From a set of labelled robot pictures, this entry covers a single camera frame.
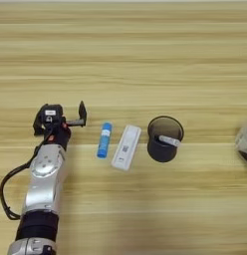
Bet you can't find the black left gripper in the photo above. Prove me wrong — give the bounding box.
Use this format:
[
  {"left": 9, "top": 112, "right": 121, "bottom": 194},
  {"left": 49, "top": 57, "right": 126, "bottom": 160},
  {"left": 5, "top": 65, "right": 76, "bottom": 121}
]
[{"left": 32, "top": 100, "right": 88, "bottom": 151}]

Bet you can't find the blue glue stick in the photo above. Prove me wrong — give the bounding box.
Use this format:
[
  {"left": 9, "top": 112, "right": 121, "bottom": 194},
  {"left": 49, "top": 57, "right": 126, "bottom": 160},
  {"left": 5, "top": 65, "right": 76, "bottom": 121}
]
[{"left": 96, "top": 122, "right": 114, "bottom": 159}]

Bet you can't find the white rectangular test cassette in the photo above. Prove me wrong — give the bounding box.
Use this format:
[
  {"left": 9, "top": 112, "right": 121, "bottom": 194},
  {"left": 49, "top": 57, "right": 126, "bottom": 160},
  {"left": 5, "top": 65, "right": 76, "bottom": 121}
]
[{"left": 110, "top": 124, "right": 142, "bottom": 172}]

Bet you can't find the clear tape roll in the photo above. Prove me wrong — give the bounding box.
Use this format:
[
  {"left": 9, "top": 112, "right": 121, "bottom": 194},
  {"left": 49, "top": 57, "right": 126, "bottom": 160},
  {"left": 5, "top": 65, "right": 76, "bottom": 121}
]
[{"left": 234, "top": 121, "right": 247, "bottom": 165}]

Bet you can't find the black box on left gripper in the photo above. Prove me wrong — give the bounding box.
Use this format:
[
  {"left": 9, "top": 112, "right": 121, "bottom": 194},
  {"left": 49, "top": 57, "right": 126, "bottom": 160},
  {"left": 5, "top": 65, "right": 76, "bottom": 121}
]
[{"left": 38, "top": 104, "right": 64, "bottom": 125}]

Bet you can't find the black mesh pen cup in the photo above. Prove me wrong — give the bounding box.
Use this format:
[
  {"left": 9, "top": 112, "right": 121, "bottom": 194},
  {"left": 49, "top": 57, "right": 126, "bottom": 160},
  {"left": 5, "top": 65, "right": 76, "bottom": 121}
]
[{"left": 146, "top": 115, "right": 185, "bottom": 164}]

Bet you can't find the grey white cylinder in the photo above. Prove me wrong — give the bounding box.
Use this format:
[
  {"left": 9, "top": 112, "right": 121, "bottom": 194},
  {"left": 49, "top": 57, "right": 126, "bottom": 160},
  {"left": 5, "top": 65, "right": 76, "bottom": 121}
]
[{"left": 157, "top": 134, "right": 181, "bottom": 148}]

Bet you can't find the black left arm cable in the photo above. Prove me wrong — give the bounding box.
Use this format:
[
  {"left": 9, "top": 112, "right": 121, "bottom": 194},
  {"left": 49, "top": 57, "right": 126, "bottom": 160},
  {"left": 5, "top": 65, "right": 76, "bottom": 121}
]
[{"left": 0, "top": 131, "right": 54, "bottom": 221}]

